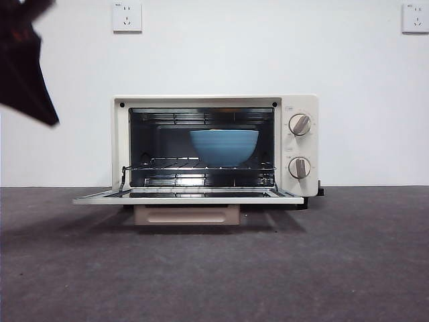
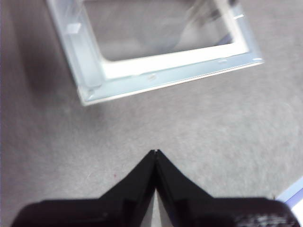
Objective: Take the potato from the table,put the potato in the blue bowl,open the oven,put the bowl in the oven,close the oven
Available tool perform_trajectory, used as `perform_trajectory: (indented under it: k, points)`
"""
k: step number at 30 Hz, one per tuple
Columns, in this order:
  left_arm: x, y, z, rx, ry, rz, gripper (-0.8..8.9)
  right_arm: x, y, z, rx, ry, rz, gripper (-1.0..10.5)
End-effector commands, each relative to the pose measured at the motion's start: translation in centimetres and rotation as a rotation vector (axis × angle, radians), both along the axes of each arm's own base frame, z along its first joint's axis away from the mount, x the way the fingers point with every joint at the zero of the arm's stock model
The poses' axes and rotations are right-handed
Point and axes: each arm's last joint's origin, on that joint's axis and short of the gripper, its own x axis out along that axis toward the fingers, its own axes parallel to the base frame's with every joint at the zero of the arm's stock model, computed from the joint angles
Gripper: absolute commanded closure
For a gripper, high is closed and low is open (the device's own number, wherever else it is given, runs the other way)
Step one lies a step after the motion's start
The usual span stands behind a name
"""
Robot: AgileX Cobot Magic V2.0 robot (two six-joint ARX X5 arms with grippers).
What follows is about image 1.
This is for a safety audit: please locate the cream Toshiba toaster oven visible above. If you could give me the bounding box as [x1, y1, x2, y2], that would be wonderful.
[111, 94, 320, 211]

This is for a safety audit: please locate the blue ribbed bowl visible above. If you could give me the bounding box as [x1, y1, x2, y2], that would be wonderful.
[189, 129, 260, 168]

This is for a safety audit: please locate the white wall socket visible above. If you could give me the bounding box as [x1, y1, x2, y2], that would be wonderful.
[402, 3, 429, 34]
[112, 2, 143, 34]

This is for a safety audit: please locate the cream oven knob beige grip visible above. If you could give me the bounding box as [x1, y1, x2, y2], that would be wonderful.
[288, 113, 313, 137]
[288, 156, 312, 184]

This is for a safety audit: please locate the metal wire oven rack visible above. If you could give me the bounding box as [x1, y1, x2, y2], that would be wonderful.
[119, 156, 278, 176]

